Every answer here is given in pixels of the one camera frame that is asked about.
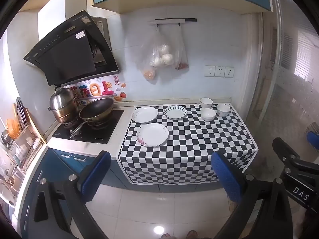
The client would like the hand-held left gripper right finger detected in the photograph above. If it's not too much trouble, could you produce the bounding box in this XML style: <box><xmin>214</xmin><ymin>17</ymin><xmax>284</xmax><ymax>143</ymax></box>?
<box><xmin>211</xmin><ymin>151</ymin><xmax>299</xmax><ymax>239</ymax></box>

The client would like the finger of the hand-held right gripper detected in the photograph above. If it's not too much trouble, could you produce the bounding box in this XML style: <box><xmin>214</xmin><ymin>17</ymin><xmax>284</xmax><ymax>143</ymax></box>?
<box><xmin>272</xmin><ymin>137</ymin><xmax>319</xmax><ymax>180</ymax></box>
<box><xmin>306</xmin><ymin>129</ymin><xmax>319</xmax><ymax>151</ymax></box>

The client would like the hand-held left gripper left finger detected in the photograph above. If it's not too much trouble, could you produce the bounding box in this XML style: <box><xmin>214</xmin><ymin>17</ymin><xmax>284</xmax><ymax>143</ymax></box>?
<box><xmin>30</xmin><ymin>151</ymin><xmax>112</xmax><ymax>239</ymax></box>

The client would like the white bowl with dark rim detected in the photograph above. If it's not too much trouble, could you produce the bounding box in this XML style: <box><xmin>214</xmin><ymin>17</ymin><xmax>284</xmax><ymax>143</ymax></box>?
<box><xmin>200</xmin><ymin>97</ymin><xmax>214</xmax><ymax>109</ymax></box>

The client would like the blue base cabinet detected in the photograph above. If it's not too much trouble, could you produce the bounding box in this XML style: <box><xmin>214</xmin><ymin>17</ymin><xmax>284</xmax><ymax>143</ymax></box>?
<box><xmin>43</xmin><ymin>147</ymin><xmax>161</xmax><ymax>193</ymax></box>

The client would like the black gas stove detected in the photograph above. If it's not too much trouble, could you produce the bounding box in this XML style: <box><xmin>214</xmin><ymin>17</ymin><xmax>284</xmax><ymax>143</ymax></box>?
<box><xmin>51</xmin><ymin>109</ymin><xmax>124</xmax><ymax>144</ymax></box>

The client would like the black and white checkered cloth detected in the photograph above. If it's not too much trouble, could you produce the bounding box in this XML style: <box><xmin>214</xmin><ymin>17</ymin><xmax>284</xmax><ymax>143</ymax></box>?
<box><xmin>118</xmin><ymin>104</ymin><xmax>259</xmax><ymax>185</ymax></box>

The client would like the frosted glass sliding door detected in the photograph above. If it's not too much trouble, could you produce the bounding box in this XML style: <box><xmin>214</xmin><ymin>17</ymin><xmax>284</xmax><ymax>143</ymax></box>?
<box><xmin>259</xmin><ymin>0</ymin><xmax>319</xmax><ymax>160</ymax></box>

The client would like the plain white bowl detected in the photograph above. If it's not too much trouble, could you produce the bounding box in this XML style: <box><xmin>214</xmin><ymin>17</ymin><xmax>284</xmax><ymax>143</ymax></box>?
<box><xmin>201</xmin><ymin>108</ymin><xmax>216</xmax><ymax>121</ymax></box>

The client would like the white floral plate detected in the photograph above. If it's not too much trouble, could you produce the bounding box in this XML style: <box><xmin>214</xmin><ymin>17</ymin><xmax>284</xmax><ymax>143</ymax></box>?
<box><xmin>136</xmin><ymin>123</ymin><xmax>169</xmax><ymax>147</ymax></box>
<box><xmin>131</xmin><ymin>107</ymin><xmax>158</xmax><ymax>123</ymax></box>

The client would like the dish rack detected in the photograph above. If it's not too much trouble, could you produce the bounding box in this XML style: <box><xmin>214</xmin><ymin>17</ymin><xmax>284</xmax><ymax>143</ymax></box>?
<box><xmin>0</xmin><ymin>97</ymin><xmax>47</xmax><ymax>180</ymax></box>

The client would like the stainless steel steamer pot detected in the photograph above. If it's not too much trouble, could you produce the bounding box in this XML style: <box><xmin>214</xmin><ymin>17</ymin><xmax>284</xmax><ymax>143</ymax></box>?
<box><xmin>48</xmin><ymin>86</ymin><xmax>80</xmax><ymax>124</ymax></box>

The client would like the wooden cutting board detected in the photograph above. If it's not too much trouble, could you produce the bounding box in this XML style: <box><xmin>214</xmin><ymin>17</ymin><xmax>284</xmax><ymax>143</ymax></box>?
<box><xmin>24</xmin><ymin>107</ymin><xmax>47</xmax><ymax>144</ymax></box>

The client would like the blue striped plate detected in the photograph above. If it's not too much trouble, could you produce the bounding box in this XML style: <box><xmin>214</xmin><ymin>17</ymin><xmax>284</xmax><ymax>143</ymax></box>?
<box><xmin>164</xmin><ymin>106</ymin><xmax>188</xmax><ymax>120</ymax></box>

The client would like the orange plate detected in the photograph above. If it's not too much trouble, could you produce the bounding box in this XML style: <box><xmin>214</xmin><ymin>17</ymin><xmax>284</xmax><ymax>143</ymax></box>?
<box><xmin>6</xmin><ymin>119</ymin><xmax>21</xmax><ymax>140</ymax></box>

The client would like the plastic bag with orange contents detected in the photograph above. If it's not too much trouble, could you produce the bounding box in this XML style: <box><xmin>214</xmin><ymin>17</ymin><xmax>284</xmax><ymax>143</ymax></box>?
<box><xmin>136</xmin><ymin>30</ymin><xmax>160</xmax><ymax>81</ymax></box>

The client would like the plastic bag with red contents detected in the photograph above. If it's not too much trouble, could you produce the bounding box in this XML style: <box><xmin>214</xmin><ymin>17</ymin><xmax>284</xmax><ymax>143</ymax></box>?
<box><xmin>174</xmin><ymin>27</ymin><xmax>189</xmax><ymax>71</ymax></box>

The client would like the black range hood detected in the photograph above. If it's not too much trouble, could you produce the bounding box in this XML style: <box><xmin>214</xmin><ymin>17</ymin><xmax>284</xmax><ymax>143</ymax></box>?
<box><xmin>23</xmin><ymin>10</ymin><xmax>121</xmax><ymax>86</ymax></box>

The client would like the plastic bag with white bulbs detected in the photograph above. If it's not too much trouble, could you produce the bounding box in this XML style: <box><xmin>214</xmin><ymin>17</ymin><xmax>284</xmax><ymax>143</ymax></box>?
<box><xmin>149</xmin><ymin>27</ymin><xmax>175</xmax><ymax>68</ymax></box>

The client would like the white hood chimney cover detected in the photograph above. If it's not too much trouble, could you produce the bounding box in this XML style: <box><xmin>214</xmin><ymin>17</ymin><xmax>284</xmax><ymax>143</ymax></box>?
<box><xmin>37</xmin><ymin>0</ymin><xmax>84</xmax><ymax>41</ymax></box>

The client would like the dark wok with metal handle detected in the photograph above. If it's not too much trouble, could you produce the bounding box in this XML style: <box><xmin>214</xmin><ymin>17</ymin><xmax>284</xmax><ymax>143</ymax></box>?
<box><xmin>70</xmin><ymin>98</ymin><xmax>114</xmax><ymax>139</ymax></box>

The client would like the colourful wall sticker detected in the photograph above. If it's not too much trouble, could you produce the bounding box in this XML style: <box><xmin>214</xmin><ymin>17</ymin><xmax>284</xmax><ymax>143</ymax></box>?
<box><xmin>70</xmin><ymin>78</ymin><xmax>127</xmax><ymax>102</ymax></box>

